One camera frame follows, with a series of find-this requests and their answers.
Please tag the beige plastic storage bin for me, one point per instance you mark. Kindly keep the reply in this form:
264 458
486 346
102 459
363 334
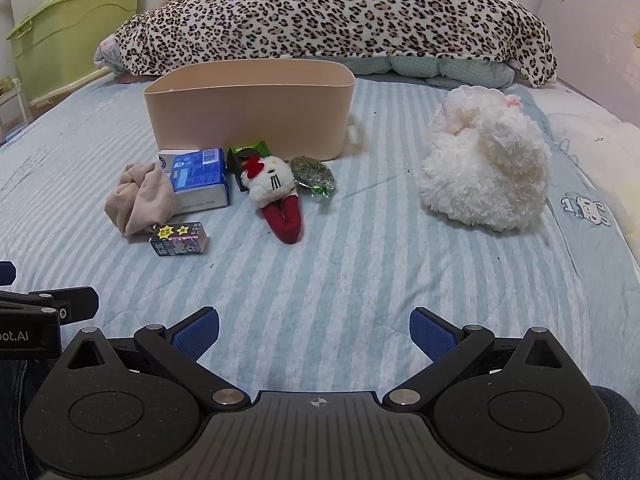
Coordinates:
250 110

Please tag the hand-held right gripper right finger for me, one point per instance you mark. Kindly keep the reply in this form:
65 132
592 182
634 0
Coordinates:
433 335

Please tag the striped light blue bed quilt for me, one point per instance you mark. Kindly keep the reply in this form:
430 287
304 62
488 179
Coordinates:
350 260

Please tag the pink cloth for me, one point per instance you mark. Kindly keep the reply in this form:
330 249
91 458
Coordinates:
107 55

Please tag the white red cat plush toy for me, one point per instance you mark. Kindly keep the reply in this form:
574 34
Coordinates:
272 180

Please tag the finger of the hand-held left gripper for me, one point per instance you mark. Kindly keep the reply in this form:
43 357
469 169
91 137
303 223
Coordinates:
6 273
75 302

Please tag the green checked quilt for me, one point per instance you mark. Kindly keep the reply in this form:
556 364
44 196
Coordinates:
440 70

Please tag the small printed cartoon box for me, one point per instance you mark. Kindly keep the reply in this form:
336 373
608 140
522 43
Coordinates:
180 239

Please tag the green plastic storage box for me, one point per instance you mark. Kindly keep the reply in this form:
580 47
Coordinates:
65 35

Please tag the clear packet of dried greens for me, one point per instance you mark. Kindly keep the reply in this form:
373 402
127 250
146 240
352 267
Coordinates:
311 172

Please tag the person's left leg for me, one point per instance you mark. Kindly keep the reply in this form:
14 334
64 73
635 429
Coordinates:
17 420

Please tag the person's right leg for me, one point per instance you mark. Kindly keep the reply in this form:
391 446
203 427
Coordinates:
622 430

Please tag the small white fluffy tuft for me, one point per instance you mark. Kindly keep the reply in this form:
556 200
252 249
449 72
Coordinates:
355 131

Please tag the blue white carton box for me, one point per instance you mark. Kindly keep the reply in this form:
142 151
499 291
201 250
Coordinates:
197 175

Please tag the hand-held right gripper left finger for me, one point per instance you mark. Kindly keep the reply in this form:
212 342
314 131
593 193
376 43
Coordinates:
196 334

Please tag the cream blanket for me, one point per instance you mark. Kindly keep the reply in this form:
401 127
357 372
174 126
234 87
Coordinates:
600 160

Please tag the beige crumpled cloth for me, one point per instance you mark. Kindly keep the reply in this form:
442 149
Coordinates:
142 197

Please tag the green snack packet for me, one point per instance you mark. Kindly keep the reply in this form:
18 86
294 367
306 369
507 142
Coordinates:
250 152

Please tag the leopard print blanket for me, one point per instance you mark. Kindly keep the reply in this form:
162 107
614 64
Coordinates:
340 15

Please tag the person's leg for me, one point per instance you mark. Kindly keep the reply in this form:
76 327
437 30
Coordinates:
622 430
17 420

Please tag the white fluffy plush toy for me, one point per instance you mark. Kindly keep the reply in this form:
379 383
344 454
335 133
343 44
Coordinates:
487 165

